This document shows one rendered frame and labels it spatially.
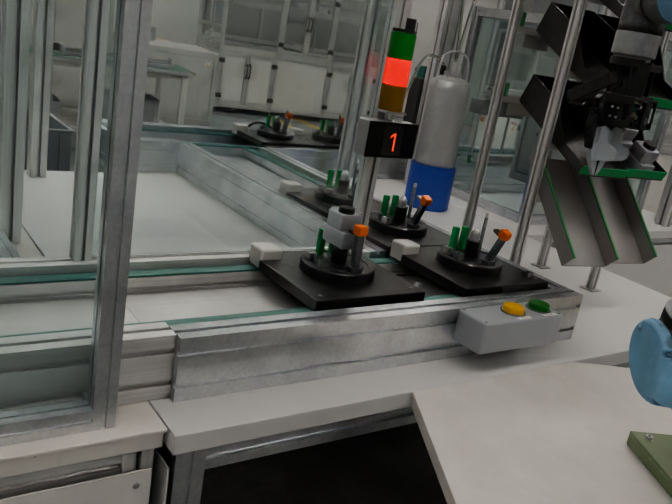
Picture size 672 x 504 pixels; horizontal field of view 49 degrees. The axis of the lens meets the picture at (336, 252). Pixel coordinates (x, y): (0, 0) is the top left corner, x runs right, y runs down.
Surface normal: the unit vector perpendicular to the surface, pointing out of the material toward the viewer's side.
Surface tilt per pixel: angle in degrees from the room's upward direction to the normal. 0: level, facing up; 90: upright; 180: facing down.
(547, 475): 0
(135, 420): 0
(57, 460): 90
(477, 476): 0
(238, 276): 90
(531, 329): 90
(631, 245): 45
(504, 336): 90
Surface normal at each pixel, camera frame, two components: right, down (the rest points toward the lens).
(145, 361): 0.55, 0.33
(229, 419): 0.17, -0.94
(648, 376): -1.00, -0.02
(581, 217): 0.40, -0.43
